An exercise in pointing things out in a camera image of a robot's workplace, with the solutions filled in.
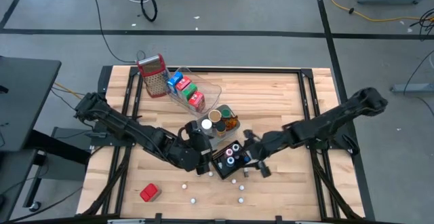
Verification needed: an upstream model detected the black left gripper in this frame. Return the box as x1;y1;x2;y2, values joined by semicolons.
167;119;214;178

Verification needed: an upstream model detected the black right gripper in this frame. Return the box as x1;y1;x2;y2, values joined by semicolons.
243;128;286;179

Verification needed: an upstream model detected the white-lid spice jar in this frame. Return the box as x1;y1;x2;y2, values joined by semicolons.
200;118;214;136

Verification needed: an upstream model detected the grey plastic bin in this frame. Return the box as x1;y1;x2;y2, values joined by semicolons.
195;103;242;149

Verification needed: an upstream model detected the black-lid orange spice jar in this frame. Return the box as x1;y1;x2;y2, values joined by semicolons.
215;120;227;138

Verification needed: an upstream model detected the black mesh basket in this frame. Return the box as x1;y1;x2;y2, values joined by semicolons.
210;140;254;181

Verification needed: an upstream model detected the gold-lid jar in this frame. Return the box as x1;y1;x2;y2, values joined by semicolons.
208;109;222;125

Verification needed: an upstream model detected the brown dried chilli packet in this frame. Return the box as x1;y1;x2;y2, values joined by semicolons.
224;115;240;132

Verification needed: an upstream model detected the green Apple Jacks cereal box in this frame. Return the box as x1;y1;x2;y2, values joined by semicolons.
181;83;199;101

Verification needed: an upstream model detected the clear plastic bin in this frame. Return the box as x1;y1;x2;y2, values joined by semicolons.
165;66;223;118

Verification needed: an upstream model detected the red block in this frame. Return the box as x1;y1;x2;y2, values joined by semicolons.
139;183;162;203

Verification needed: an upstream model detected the black desk base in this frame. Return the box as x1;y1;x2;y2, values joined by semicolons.
22;127;94;214

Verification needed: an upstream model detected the black desk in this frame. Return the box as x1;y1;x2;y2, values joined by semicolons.
0;56;62;153

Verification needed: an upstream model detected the black aluminium table frame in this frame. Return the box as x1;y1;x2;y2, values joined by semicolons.
76;64;376;224

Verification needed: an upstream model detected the steel box grater red handle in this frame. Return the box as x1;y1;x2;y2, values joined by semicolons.
136;53;170;98

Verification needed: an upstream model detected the silver aluminium rail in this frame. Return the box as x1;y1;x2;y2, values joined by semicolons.
107;219;146;224

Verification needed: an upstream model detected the black coiled cable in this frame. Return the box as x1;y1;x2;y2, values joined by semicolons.
140;0;159;23

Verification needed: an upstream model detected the long black floor cable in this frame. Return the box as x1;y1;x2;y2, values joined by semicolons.
92;0;146;64

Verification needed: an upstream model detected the yellow extension cable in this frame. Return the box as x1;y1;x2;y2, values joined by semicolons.
330;0;425;23

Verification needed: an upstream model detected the thin black floor cable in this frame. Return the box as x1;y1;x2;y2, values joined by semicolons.
402;49;434;116

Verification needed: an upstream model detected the black cable bundle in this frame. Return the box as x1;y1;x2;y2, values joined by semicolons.
409;8;434;42

